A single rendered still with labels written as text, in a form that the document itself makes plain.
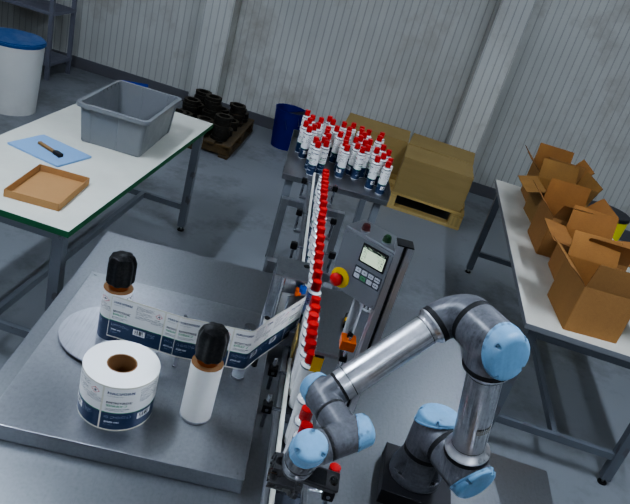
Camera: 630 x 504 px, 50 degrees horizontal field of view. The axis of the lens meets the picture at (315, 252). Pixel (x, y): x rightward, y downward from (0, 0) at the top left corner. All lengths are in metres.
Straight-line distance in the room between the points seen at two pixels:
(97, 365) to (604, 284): 2.30
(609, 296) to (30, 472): 2.54
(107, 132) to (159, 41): 4.02
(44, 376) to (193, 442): 0.46
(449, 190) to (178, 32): 3.38
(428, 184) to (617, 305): 3.08
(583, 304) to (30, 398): 2.41
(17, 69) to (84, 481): 4.82
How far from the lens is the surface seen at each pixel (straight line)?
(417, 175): 6.14
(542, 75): 7.24
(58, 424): 1.90
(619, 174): 7.63
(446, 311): 1.60
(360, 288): 1.85
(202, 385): 1.85
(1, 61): 6.27
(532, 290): 3.67
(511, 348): 1.53
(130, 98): 4.28
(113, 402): 1.83
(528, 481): 2.31
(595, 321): 3.43
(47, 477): 1.85
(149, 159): 3.77
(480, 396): 1.63
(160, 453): 1.85
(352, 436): 1.49
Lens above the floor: 2.19
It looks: 26 degrees down
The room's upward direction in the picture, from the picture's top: 17 degrees clockwise
